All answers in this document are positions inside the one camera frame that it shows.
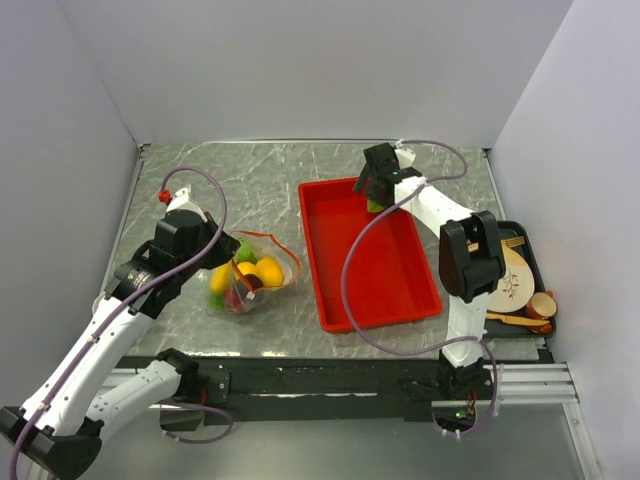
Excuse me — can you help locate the green ridged fruit toy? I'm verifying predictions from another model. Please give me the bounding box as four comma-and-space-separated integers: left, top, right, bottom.
367, 199, 387, 214

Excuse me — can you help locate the green lettuce toy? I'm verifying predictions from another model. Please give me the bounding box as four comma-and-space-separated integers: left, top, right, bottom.
208, 293, 226, 311

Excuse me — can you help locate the yellow corn toy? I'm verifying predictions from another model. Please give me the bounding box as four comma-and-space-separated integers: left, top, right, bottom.
209, 261, 235, 295

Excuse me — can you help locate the red strawberry toy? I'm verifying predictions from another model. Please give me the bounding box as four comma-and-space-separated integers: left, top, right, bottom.
224, 286, 249, 314

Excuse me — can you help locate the yellow pear toy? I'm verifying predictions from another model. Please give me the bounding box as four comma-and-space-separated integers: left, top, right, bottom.
235, 261, 257, 279

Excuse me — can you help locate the green bumpy fruit toy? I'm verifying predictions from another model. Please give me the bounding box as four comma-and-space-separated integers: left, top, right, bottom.
234, 239, 257, 264

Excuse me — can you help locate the dark red fruit toy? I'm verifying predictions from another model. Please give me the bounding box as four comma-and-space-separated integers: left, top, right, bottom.
245, 274, 264, 291

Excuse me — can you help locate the clear zip bag orange zipper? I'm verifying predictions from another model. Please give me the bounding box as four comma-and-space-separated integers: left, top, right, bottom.
208, 230, 301, 314

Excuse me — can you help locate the yellow lemon toy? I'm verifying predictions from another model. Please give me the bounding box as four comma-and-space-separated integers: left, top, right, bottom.
256, 256, 284, 288

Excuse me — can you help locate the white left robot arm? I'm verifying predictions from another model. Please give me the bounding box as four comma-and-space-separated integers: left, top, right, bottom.
1, 208, 239, 479

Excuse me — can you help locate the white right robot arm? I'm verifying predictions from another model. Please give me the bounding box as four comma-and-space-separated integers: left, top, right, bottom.
340, 140, 506, 398

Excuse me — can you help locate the red plastic bin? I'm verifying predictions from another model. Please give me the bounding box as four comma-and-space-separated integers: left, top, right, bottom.
298, 178, 442, 334

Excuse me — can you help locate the golden fork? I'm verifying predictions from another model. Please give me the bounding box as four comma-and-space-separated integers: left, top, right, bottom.
501, 236, 526, 248

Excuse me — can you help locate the beige decorated plate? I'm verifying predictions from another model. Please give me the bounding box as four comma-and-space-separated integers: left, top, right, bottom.
488, 247, 535, 313

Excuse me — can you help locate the brown small cup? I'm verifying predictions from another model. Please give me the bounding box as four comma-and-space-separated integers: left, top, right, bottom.
525, 291, 558, 320

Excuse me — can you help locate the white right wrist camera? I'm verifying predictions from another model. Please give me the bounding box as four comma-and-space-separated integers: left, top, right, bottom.
394, 141, 416, 169

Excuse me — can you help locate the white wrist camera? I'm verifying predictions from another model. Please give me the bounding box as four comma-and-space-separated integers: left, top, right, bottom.
394, 141, 416, 169
158, 184, 204, 217

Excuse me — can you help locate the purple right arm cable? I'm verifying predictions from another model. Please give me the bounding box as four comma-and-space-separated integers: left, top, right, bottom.
341, 138, 501, 435

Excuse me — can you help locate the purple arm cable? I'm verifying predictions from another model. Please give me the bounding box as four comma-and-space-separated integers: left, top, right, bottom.
341, 138, 501, 435
8, 165, 229, 480

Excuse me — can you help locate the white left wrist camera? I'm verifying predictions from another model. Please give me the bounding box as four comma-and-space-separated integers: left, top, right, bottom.
158, 184, 204, 217

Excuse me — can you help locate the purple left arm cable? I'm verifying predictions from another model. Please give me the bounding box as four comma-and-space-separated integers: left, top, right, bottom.
8, 165, 229, 480

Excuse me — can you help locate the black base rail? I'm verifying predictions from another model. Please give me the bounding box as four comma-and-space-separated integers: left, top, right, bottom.
139, 354, 556, 426

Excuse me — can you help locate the aluminium extrusion rail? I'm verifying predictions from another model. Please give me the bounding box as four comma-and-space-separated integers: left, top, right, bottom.
496, 363, 579, 405

